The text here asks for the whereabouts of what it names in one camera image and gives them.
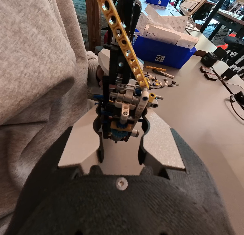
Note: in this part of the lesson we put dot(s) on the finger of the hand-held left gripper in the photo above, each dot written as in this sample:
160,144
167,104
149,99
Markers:
141,64
104,61

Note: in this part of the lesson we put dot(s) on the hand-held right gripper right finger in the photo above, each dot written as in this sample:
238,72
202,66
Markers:
162,145

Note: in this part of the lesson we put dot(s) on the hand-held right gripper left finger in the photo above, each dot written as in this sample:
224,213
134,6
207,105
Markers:
80,143

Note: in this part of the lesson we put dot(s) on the lego technic crane model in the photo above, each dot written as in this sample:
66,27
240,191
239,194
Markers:
123,105

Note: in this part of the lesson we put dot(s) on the person's left forearm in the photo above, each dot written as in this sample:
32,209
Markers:
91,67

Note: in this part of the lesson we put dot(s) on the long yellow lego beam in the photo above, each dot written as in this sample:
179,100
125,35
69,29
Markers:
156,68

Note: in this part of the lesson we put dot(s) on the black and white lego assembly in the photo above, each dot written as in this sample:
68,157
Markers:
162,72

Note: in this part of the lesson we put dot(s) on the pile of small lego pieces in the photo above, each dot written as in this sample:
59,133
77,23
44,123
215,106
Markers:
156,86

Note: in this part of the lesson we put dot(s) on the person's left hand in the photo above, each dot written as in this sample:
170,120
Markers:
100,77

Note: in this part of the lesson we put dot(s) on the dark battery pack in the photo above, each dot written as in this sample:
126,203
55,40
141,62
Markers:
205,69
210,76

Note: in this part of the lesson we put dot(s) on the grey hooded sweatshirt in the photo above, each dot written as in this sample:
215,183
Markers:
38,67

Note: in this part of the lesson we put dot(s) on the black charger cube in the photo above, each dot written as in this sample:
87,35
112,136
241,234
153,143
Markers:
208,59

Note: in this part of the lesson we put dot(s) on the black box device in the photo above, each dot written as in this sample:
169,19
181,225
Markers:
221,52

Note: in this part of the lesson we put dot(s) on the propped instruction booklet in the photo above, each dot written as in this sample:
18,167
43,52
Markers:
198,0

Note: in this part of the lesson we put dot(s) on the black power adapter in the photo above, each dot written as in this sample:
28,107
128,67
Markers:
228,74

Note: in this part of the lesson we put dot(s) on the dark background table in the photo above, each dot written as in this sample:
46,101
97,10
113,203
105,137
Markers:
215,12

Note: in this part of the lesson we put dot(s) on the black office chair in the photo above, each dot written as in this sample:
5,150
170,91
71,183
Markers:
234,42

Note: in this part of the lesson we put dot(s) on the wooden post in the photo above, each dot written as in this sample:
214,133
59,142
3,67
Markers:
93,19

